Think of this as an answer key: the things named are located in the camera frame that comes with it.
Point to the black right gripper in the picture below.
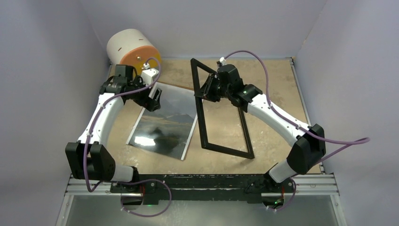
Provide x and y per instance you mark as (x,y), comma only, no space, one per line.
(209,81)

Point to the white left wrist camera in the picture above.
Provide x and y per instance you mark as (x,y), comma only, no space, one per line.
(148,74)

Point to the mountain landscape photo print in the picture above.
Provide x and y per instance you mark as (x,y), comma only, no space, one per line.
(168,130)

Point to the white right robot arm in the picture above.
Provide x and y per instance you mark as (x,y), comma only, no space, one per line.
(306,149)

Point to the wooden picture frame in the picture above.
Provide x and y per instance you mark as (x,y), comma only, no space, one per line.
(222,125)

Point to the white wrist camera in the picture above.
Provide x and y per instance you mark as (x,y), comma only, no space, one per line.
(148,74)
(221,62)

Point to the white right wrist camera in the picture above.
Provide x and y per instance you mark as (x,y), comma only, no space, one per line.
(221,62)

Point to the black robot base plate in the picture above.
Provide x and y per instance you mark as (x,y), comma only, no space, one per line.
(251,188)

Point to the aluminium rail frame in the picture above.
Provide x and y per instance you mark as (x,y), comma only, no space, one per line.
(315,201)

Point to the round white drawer cabinet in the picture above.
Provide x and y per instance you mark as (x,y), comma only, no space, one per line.
(131,47)

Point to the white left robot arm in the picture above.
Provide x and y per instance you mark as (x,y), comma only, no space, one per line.
(88,157)

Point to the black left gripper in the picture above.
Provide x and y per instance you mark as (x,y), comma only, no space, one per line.
(150,104)

